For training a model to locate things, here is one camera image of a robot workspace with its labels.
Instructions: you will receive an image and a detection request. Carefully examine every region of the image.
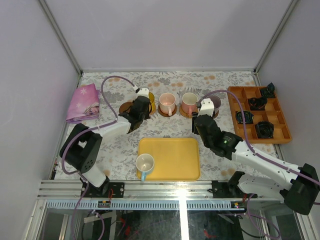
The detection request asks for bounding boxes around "yellow glass cup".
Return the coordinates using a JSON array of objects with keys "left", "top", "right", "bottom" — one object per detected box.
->
[{"left": 148, "top": 92, "right": 155, "bottom": 103}]

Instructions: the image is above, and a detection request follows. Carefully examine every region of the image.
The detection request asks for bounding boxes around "pink ceramic mug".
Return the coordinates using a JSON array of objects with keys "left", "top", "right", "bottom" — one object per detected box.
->
[{"left": 159, "top": 93, "right": 176, "bottom": 117}]

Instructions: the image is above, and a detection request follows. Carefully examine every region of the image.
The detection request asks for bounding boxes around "purple glass cup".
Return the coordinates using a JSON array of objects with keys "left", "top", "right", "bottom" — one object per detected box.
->
[{"left": 206, "top": 95, "right": 222, "bottom": 114}]

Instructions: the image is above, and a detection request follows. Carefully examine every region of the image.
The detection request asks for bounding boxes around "white mug pink handle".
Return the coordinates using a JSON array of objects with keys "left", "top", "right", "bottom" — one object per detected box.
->
[{"left": 181, "top": 92, "right": 198, "bottom": 116}]

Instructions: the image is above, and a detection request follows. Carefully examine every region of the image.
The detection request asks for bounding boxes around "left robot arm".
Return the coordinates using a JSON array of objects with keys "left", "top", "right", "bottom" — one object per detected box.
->
[{"left": 59, "top": 96, "right": 151, "bottom": 198}]

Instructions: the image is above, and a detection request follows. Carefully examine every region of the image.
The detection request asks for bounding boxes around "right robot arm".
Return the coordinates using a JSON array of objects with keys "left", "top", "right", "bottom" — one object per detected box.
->
[{"left": 192, "top": 113, "right": 320, "bottom": 215}]

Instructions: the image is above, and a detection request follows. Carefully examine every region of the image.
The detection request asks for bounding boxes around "light woven coaster left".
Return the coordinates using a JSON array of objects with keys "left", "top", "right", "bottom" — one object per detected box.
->
[{"left": 149, "top": 102, "right": 157, "bottom": 116}]

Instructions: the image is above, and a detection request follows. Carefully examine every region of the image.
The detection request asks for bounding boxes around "light woven coaster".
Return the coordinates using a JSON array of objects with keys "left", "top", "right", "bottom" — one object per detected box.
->
[
  {"left": 149, "top": 102, "right": 157, "bottom": 116},
  {"left": 179, "top": 105, "right": 198, "bottom": 119}
]

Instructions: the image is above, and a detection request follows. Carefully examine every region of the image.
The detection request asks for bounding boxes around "dark wooden coaster far left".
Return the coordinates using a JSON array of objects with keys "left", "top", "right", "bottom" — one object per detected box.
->
[{"left": 119, "top": 101, "right": 134, "bottom": 116}]

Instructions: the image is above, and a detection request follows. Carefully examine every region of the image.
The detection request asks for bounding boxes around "dark wooden coaster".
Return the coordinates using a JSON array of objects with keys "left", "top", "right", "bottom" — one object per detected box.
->
[
  {"left": 157, "top": 105, "right": 177, "bottom": 118},
  {"left": 198, "top": 108, "right": 219, "bottom": 119},
  {"left": 119, "top": 101, "right": 134, "bottom": 116}
]

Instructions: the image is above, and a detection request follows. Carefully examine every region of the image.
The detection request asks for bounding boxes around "dark wooden coaster far right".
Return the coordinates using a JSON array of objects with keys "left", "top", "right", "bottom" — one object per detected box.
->
[{"left": 198, "top": 108, "right": 219, "bottom": 119}]

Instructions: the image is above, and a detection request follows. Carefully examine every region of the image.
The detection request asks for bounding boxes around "dark wooden coaster middle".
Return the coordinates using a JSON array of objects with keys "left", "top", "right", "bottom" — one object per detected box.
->
[{"left": 157, "top": 105, "right": 177, "bottom": 118}]

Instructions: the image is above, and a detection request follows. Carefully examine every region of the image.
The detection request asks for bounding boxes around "light woven coaster right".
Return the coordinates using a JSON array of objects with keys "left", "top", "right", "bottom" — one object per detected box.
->
[{"left": 179, "top": 105, "right": 198, "bottom": 119}]

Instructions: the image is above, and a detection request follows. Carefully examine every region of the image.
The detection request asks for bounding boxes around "floral table cloth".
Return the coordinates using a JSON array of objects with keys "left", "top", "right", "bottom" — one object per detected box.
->
[{"left": 79, "top": 71, "right": 255, "bottom": 180}]

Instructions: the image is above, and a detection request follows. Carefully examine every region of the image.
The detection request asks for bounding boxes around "black rolled item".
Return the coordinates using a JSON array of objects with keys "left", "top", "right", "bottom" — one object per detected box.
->
[
  {"left": 235, "top": 111, "right": 254, "bottom": 124},
  {"left": 247, "top": 97, "right": 268, "bottom": 111},
  {"left": 254, "top": 121, "right": 275, "bottom": 139},
  {"left": 260, "top": 82, "right": 276, "bottom": 99}
]

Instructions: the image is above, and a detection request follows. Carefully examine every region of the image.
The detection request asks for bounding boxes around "black rolled item bottom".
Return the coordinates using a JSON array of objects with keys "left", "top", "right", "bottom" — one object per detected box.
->
[{"left": 254, "top": 121, "right": 275, "bottom": 139}]

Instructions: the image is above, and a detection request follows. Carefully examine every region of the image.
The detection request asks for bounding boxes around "orange compartment organizer box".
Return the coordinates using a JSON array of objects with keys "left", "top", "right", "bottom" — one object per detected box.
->
[{"left": 227, "top": 86, "right": 292, "bottom": 144}]

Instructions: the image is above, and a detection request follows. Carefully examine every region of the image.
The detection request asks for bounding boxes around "yellow plastic tray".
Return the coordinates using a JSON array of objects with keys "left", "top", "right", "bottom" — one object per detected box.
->
[{"left": 136, "top": 138, "right": 201, "bottom": 182}]

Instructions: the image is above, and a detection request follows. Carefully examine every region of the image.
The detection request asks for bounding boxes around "purple folded cloth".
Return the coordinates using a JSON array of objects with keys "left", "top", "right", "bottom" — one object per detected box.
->
[{"left": 66, "top": 83, "right": 100, "bottom": 124}]

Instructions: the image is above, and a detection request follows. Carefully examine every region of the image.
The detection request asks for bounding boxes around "black rolled item top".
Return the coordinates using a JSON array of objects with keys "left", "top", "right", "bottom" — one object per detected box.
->
[{"left": 260, "top": 82, "right": 276, "bottom": 99}]

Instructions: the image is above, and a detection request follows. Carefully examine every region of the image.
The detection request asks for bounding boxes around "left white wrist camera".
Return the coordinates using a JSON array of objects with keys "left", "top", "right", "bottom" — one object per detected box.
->
[{"left": 133, "top": 86, "right": 150, "bottom": 98}]

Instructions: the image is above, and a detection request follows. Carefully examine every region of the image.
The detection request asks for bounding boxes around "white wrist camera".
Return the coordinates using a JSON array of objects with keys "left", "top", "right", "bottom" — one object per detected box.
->
[
  {"left": 198, "top": 98, "right": 215, "bottom": 118},
  {"left": 133, "top": 86, "right": 150, "bottom": 98}
]

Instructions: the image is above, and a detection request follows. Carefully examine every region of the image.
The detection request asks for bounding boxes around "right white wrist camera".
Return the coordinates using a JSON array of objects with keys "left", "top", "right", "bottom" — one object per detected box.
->
[{"left": 198, "top": 98, "right": 215, "bottom": 118}]

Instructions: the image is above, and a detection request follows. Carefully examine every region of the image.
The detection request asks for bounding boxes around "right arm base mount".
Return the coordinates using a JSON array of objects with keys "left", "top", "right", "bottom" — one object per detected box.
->
[{"left": 208, "top": 171, "right": 252, "bottom": 199}]

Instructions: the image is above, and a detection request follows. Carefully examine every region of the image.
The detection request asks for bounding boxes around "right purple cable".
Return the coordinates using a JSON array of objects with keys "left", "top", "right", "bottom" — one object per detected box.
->
[{"left": 196, "top": 89, "right": 320, "bottom": 238}]

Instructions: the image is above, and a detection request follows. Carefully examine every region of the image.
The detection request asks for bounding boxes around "purple cable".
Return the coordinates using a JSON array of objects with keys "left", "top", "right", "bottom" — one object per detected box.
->
[
  {"left": 196, "top": 89, "right": 320, "bottom": 238},
  {"left": 61, "top": 75, "right": 141, "bottom": 240}
]

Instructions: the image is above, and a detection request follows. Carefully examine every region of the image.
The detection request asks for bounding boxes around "white mug blue handle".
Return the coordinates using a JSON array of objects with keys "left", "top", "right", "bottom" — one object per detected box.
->
[{"left": 135, "top": 153, "right": 155, "bottom": 182}]

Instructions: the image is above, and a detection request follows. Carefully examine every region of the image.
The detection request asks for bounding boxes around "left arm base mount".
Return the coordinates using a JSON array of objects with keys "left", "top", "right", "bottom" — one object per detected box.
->
[{"left": 84, "top": 177, "right": 125, "bottom": 199}]

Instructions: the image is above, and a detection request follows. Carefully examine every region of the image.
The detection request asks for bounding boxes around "aluminium front rail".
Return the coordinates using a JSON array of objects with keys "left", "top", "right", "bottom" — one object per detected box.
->
[{"left": 37, "top": 179, "right": 286, "bottom": 201}]

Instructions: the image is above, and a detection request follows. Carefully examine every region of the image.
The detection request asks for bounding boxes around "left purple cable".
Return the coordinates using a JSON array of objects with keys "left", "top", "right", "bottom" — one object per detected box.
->
[{"left": 61, "top": 75, "right": 141, "bottom": 240}]

